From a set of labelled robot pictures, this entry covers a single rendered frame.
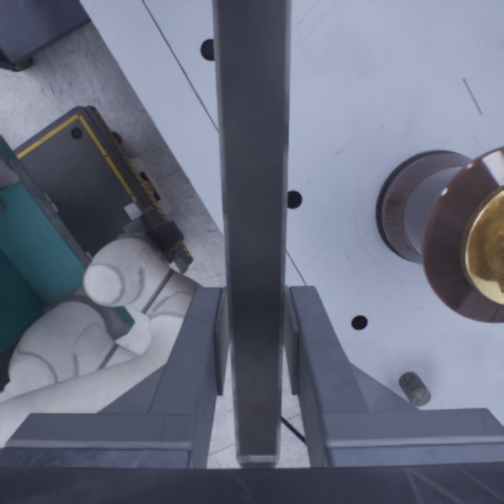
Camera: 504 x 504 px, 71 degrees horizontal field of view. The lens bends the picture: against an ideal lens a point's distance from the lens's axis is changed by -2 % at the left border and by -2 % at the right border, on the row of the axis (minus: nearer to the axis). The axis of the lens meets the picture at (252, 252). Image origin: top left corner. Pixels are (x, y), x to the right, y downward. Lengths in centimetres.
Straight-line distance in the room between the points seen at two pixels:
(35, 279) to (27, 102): 99
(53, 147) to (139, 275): 91
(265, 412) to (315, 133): 18
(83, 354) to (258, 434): 71
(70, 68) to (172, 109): 156
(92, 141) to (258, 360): 130
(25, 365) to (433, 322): 75
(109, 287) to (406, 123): 50
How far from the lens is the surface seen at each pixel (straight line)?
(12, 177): 104
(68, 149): 146
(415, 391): 33
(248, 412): 19
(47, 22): 175
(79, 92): 180
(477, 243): 20
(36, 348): 86
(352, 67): 28
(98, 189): 143
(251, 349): 16
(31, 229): 107
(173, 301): 65
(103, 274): 63
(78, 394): 55
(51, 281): 109
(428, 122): 29
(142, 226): 85
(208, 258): 172
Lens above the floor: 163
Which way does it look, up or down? 74 degrees down
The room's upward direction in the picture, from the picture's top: 179 degrees counter-clockwise
